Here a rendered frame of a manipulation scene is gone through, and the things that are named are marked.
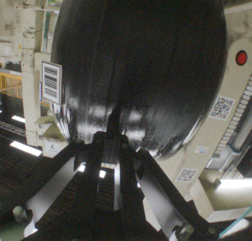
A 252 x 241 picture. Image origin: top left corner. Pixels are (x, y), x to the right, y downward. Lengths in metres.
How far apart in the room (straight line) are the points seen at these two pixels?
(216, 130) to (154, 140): 0.33
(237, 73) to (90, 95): 0.42
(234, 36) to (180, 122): 0.33
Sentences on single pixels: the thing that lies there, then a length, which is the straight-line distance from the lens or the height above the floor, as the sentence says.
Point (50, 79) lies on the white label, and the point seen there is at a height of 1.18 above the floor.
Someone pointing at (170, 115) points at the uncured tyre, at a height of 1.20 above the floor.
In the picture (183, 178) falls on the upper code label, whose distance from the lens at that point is 0.65.
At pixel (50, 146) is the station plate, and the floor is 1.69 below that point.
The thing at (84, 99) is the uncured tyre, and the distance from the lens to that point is 0.21.
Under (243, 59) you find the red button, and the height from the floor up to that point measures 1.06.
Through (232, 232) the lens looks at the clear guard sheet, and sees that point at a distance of 0.89.
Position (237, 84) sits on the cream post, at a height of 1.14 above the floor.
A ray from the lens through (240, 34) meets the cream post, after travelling 0.50.
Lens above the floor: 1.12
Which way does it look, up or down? 25 degrees up
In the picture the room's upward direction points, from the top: 167 degrees counter-clockwise
